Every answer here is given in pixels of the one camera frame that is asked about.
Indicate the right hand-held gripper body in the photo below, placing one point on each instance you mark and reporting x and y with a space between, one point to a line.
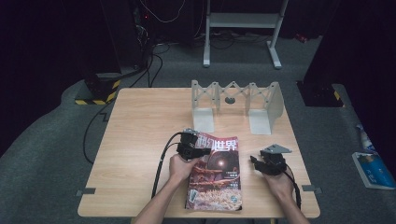
272 163

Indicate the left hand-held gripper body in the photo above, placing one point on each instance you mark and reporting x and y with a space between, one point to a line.
187 144

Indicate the red cover magazine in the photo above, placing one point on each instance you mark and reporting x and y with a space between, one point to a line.
218 180

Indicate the white expandable bookend rack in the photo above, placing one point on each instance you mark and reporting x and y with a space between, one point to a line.
261 123

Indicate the person's right hand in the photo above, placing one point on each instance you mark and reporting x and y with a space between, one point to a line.
280 185

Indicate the person's left hand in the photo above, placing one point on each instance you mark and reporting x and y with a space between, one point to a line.
180 168

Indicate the grey tape piece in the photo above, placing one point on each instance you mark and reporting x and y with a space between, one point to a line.
86 191
311 188

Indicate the grey round table grommet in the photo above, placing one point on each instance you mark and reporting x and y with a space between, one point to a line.
229 100

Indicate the black base with yellow stripe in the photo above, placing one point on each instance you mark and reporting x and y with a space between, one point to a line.
320 95

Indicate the blue white packet on floor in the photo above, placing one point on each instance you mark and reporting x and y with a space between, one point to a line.
375 171

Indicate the yellow black striped base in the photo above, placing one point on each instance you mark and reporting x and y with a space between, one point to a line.
99 88

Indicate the dark equipment rack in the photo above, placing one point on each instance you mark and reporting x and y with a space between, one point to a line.
141 34

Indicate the small red object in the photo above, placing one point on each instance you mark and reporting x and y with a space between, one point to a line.
301 38

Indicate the white metal stand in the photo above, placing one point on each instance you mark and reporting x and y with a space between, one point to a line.
243 20

